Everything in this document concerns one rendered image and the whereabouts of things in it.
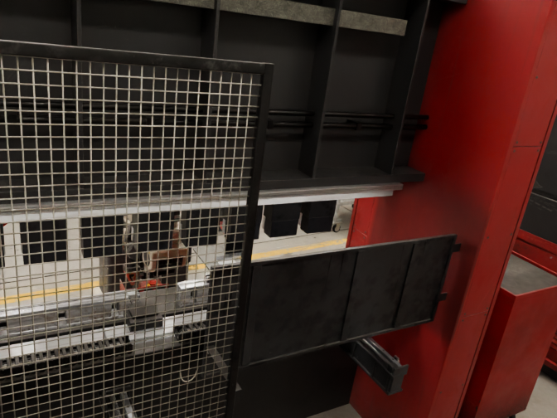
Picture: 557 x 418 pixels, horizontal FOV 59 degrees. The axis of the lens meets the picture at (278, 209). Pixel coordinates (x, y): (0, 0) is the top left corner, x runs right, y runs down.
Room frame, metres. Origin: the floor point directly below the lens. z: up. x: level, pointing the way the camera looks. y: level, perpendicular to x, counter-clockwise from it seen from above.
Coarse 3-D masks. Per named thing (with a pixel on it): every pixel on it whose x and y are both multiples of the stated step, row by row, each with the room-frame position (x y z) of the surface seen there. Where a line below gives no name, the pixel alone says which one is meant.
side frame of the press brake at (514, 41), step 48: (480, 0) 2.20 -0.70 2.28; (528, 0) 2.01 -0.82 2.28; (480, 48) 2.14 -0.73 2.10; (528, 48) 1.96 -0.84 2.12; (432, 96) 2.31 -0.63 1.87; (480, 96) 2.09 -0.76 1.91; (528, 96) 1.95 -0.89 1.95; (432, 144) 2.25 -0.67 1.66; (480, 144) 2.04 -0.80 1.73; (528, 144) 2.00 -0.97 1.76; (432, 192) 2.20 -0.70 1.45; (480, 192) 1.98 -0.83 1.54; (528, 192) 2.05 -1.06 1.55; (384, 240) 2.40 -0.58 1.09; (480, 240) 1.93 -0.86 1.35; (480, 288) 1.98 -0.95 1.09; (384, 336) 2.26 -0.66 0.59; (432, 336) 2.01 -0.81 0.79; (480, 336) 2.05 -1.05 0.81; (432, 384) 1.95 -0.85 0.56
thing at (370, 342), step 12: (348, 348) 1.87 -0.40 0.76; (360, 348) 1.81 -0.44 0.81; (372, 348) 1.75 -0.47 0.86; (360, 360) 1.79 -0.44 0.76; (372, 360) 1.73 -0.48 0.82; (384, 360) 1.68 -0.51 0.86; (396, 360) 1.70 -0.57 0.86; (372, 372) 1.71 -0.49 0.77; (384, 372) 1.67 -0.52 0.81; (396, 372) 1.62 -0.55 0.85; (384, 384) 1.65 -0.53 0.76; (396, 384) 1.64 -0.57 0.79
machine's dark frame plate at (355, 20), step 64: (0, 0) 1.46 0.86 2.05; (64, 0) 1.55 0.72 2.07; (128, 0) 1.65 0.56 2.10; (192, 0) 1.66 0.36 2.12; (256, 0) 1.77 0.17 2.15; (320, 0) 2.02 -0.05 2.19; (384, 0) 2.18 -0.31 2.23; (448, 0) 2.20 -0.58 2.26; (0, 64) 1.46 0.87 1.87; (64, 64) 1.55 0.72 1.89; (320, 64) 1.98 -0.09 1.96; (384, 64) 2.21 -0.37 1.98; (0, 128) 1.45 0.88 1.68; (192, 128) 1.77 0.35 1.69; (320, 128) 1.92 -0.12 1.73; (384, 128) 2.16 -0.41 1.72; (0, 192) 1.34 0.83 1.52; (64, 192) 1.43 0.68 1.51; (192, 192) 1.65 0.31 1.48
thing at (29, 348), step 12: (168, 324) 1.55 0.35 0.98; (60, 336) 1.40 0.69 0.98; (84, 336) 1.42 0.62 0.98; (96, 336) 1.43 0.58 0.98; (108, 336) 1.44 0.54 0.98; (132, 336) 1.45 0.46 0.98; (156, 336) 1.48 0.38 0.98; (168, 336) 1.48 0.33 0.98; (0, 348) 1.30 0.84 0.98; (12, 348) 1.31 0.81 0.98; (24, 348) 1.31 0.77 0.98; (36, 348) 1.32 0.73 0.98; (48, 348) 1.33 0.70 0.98
